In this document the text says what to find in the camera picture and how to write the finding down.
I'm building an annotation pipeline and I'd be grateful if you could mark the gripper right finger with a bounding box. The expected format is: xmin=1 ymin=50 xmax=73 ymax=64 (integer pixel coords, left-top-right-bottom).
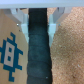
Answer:
xmin=47 ymin=7 xmax=73 ymax=37

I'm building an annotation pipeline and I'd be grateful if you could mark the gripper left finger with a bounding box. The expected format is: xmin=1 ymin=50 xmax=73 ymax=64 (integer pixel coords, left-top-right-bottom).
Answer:
xmin=4 ymin=7 xmax=31 ymax=42

